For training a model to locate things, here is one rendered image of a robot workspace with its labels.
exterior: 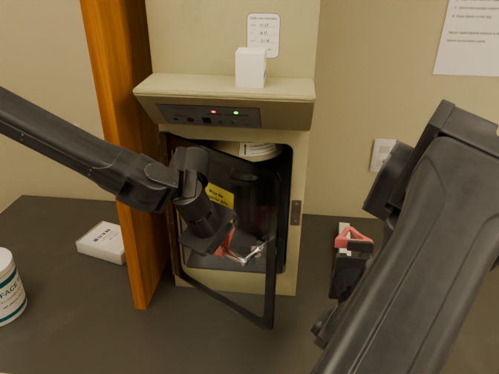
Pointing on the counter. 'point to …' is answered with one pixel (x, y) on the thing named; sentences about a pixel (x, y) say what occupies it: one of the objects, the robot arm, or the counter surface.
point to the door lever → (240, 255)
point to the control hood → (232, 98)
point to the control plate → (168, 110)
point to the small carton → (250, 67)
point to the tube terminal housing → (307, 30)
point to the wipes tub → (10, 289)
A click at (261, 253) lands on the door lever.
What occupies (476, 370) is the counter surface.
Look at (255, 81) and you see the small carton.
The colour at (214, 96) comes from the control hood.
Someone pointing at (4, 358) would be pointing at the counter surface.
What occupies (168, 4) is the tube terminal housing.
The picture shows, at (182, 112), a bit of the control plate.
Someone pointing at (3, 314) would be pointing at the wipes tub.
